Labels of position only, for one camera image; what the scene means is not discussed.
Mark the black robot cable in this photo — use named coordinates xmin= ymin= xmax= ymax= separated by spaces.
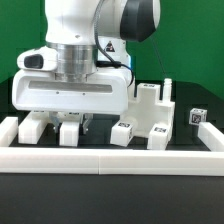
xmin=93 ymin=0 xmax=136 ymax=90

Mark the white chair seat part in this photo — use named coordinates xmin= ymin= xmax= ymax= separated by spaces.
xmin=120 ymin=78 xmax=175 ymax=138

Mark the white chair back frame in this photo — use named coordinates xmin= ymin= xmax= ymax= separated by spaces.
xmin=18 ymin=111 xmax=80 ymax=147

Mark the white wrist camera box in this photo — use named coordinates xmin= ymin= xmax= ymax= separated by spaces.
xmin=17 ymin=46 xmax=58 ymax=71

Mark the white tagged cube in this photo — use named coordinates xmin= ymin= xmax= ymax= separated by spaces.
xmin=189 ymin=108 xmax=207 ymax=126

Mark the white U-shaped fence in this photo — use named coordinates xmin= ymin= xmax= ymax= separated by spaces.
xmin=0 ymin=117 xmax=224 ymax=176

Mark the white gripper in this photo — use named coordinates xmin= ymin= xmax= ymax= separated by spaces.
xmin=12 ymin=69 xmax=128 ymax=134

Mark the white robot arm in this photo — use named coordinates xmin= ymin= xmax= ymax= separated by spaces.
xmin=12 ymin=0 xmax=160 ymax=115

